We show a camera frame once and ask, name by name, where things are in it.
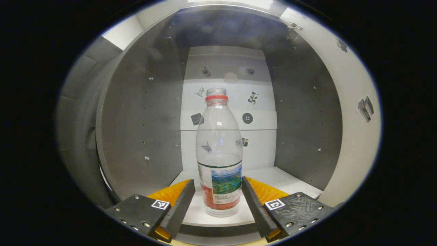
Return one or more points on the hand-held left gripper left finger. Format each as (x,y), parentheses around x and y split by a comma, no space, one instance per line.
(181,212)

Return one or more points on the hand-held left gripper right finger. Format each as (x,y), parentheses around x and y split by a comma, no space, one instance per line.
(256,212)

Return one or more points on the large ceiling light panel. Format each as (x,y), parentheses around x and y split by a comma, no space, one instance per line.
(235,3)

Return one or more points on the black backdrop cloth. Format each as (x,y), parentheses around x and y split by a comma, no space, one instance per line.
(80,136)

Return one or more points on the grey cabinet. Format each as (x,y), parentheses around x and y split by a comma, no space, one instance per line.
(143,119)

